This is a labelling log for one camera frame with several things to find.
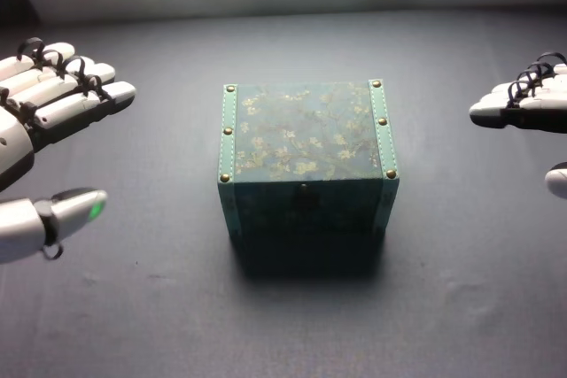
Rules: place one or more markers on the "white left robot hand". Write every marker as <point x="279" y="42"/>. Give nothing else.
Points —
<point x="53" y="99"/>

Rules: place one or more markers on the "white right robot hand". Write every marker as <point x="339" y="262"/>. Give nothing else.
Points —
<point x="522" y="108"/>

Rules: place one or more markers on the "teal floral trunk box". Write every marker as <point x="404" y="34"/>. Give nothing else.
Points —
<point x="305" y="130"/>

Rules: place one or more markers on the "teal floral box body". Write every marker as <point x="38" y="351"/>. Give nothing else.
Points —
<point x="274" y="249"/>

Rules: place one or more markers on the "grey table cloth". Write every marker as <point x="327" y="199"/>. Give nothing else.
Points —
<point x="133" y="307"/>

